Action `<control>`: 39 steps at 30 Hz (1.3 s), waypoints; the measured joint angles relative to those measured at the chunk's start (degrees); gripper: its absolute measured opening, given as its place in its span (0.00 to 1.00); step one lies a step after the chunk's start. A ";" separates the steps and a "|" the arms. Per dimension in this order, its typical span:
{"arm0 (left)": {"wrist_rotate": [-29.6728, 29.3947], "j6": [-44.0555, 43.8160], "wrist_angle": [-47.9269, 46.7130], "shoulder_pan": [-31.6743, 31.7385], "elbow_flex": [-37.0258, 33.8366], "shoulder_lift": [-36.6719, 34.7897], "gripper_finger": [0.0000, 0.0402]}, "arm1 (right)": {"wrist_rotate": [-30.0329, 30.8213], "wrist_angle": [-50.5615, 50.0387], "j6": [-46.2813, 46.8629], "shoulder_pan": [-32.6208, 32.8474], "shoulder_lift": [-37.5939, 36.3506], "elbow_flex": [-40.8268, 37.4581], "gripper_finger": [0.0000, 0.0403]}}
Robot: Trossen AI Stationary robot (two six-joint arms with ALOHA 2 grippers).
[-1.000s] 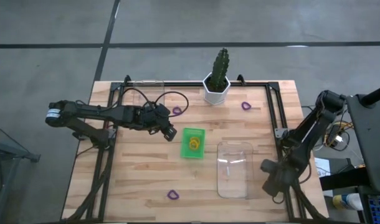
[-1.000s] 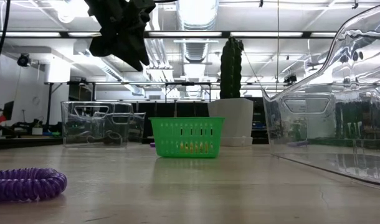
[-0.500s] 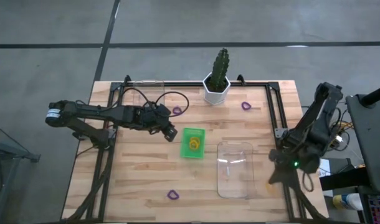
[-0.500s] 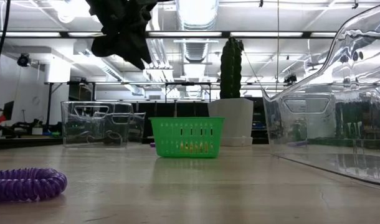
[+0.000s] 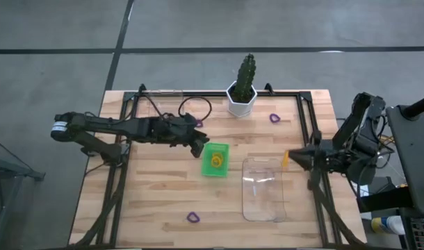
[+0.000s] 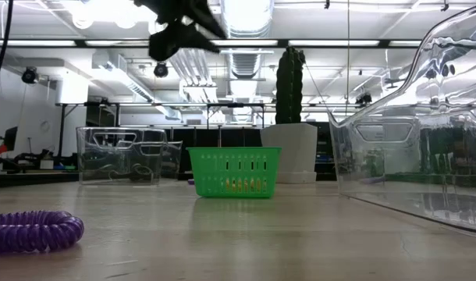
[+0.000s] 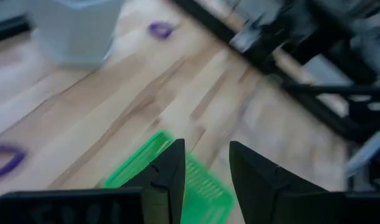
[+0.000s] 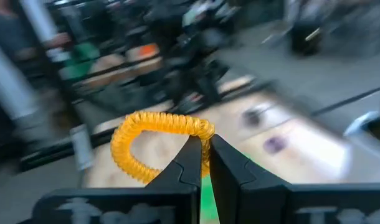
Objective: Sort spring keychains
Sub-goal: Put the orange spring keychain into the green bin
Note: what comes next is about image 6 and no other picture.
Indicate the white box unit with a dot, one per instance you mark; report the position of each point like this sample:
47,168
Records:
72,89

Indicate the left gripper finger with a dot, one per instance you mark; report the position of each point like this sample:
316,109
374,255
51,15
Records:
210,27
199,41

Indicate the silver ventilation duct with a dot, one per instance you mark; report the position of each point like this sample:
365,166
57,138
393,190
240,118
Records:
246,64

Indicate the black background robot equipment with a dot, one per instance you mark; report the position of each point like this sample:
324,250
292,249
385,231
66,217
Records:
35,158

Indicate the black monitor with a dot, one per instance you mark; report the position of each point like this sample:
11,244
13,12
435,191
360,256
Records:
11,138

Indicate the green cactus plant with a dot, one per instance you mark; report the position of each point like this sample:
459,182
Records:
289,89

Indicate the white hexagonal plant pot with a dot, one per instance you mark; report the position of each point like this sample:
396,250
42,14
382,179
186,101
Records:
296,152

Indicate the black ceiling spotlight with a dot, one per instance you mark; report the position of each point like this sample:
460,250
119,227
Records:
161,70
29,76

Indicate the green plastic slotted basket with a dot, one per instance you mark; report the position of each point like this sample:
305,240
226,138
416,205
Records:
234,151

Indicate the clear plastic bin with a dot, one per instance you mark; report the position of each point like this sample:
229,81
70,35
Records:
437,156
89,171

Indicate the black metal table frame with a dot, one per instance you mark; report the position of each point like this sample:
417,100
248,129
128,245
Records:
27,179

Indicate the black ceiling rail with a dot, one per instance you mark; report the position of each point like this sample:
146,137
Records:
283,43

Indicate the black ceiling camera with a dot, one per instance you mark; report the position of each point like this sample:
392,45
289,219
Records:
364,98

